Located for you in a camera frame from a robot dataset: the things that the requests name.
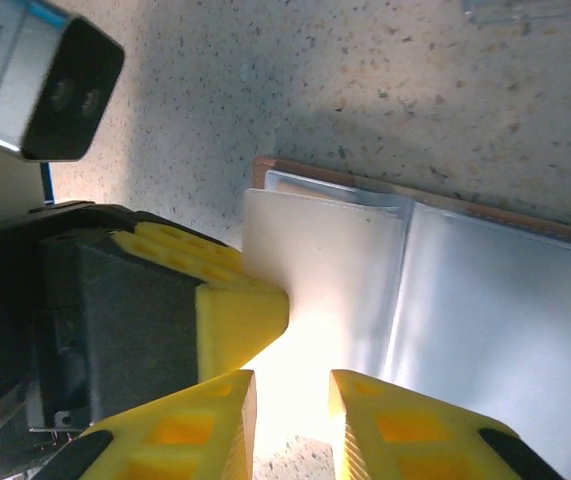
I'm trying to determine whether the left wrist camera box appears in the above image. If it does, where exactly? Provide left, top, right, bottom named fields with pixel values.
left=0, top=0, right=126, bottom=164

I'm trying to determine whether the clear plastic tray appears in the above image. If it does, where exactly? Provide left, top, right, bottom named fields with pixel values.
left=462, top=0, right=571, bottom=27

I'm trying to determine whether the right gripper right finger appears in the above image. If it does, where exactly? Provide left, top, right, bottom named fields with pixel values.
left=328, top=368, right=569, bottom=480

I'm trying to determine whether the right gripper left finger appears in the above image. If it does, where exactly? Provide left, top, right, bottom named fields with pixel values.
left=47, top=368, right=259, bottom=480

